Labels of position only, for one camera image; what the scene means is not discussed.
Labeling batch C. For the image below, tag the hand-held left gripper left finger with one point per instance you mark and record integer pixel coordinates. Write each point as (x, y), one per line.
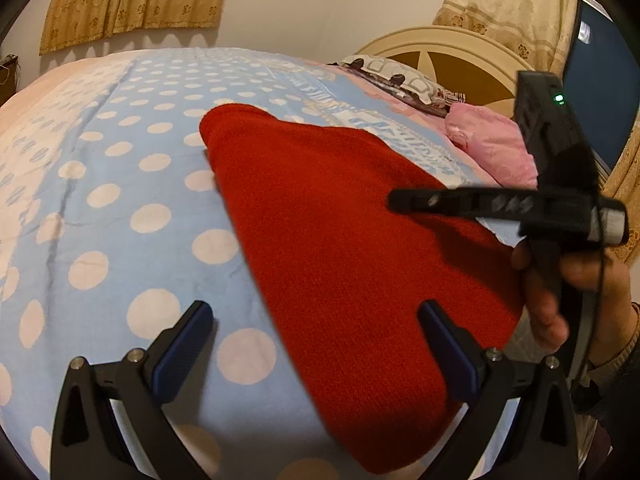
(184, 352)

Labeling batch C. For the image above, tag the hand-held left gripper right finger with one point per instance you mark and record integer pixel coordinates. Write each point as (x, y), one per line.
(445, 352)

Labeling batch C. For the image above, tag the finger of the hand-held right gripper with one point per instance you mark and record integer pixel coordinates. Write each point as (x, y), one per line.
(450, 202)

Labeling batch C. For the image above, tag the red knitted sweater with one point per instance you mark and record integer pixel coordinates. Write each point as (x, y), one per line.
(340, 260)

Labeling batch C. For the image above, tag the person's right forearm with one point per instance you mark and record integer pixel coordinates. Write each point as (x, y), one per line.
(617, 375)

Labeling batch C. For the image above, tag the person's right hand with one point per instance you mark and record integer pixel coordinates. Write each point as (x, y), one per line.
(590, 285)

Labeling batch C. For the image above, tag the pink cloth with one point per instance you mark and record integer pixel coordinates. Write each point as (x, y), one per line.
(495, 145)

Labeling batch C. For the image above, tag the patterned white pillow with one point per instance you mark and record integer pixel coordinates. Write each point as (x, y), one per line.
(400, 80)

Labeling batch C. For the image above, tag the cream wooden headboard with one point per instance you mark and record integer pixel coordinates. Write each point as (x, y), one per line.
(450, 60)

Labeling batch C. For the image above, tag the beige floral curtain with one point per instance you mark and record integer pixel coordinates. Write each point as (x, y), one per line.
(510, 10)
(135, 0)

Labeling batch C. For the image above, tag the polka-dot bed blanket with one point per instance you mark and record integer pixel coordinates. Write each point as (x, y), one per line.
(125, 185)

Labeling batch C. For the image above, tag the brown wooden desk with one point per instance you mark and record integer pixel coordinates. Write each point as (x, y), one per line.
(7, 80)

